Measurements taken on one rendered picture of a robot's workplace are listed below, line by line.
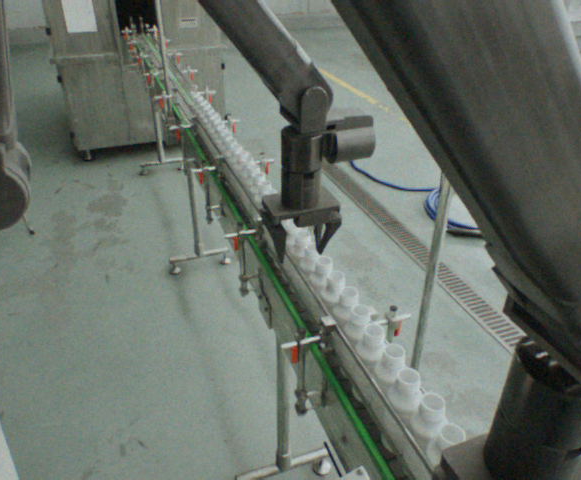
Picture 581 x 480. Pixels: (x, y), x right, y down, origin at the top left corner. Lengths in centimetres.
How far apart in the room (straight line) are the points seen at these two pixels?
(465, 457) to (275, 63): 45
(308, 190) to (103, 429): 185
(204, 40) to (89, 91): 103
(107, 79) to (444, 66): 450
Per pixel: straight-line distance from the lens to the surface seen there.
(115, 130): 476
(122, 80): 465
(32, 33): 1015
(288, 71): 63
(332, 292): 109
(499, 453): 41
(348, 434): 109
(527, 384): 36
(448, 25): 17
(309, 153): 68
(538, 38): 19
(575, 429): 38
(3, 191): 62
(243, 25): 62
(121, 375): 259
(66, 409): 253
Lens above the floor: 180
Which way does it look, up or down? 32 degrees down
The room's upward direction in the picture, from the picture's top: straight up
